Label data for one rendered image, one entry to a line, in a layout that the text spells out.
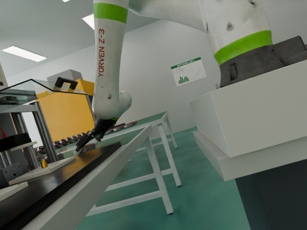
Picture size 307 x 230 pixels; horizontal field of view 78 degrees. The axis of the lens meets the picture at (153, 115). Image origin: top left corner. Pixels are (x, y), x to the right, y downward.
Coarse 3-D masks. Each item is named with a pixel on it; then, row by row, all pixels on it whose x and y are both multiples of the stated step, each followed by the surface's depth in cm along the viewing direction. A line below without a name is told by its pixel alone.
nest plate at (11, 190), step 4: (16, 184) 49; (20, 184) 47; (24, 184) 48; (4, 188) 49; (8, 188) 47; (12, 188) 45; (16, 188) 45; (20, 188) 46; (0, 192) 45; (4, 192) 44; (8, 192) 43; (12, 192) 44; (16, 192) 45; (0, 196) 41; (4, 196) 42; (8, 196) 43; (0, 200) 41
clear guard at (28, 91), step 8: (32, 80) 59; (40, 80) 62; (8, 88) 60; (16, 88) 62; (24, 88) 64; (32, 88) 67; (40, 88) 70; (48, 88) 58; (56, 88) 63; (64, 88) 69; (0, 96) 65; (8, 96) 67; (16, 96) 70; (24, 96) 74; (32, 96) 77; (40, 96) 81; (0, 104) 74; (8, 104) 77; (16, 104) 81
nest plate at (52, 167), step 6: (54, 162) 72; (60, 162) 66; (66, 162) 67; (36, 168) 71; (42, 168) 65; (48, 168) 60; (54, 168) 60; (24, 174) 65; (30, 174) 60; (36, 174) 59; (42, 174) 58; (12, 180) 60; (18, 180) 59; (24, 180) 59
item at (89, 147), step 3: (87, 144) 105; (90, 144) 99; (93, 144) 100; (84, 147) 96; (87, 147) 96; (90, 147) 97; (93, 147) 99; (84, 150) 95; (87, 150) 96; (90, 150) 97
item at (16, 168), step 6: (18, 162) 71; (6, 168) 65; (12, 168) 68; (18, 168) 70; (0, 174) 64; (6, 174) 65; (12, 174) 67; (18, 174) 69; (0, 180) 64; (6, 180) 64
